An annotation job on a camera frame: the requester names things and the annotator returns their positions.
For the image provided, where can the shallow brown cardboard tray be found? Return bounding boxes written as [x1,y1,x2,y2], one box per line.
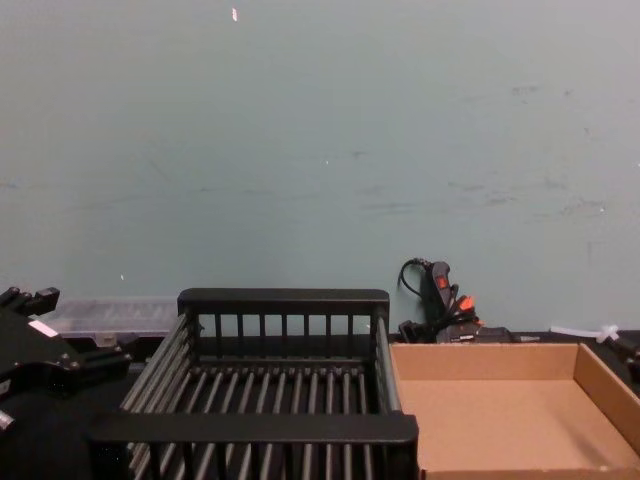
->
[388,341,640,480]

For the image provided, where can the black corded tool orange parts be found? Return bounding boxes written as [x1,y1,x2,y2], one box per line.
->
[397,257,544,346]

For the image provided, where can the clear plastic case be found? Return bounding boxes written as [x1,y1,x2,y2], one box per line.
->
[47,298,184,350]

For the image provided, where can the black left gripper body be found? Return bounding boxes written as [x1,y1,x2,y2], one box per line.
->
[0,305,84,400]

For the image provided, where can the black rack with steel bars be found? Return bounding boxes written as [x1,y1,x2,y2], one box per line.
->
[84,287,421,480]

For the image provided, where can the black table cloth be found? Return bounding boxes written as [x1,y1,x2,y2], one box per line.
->
[0,324,640,480]

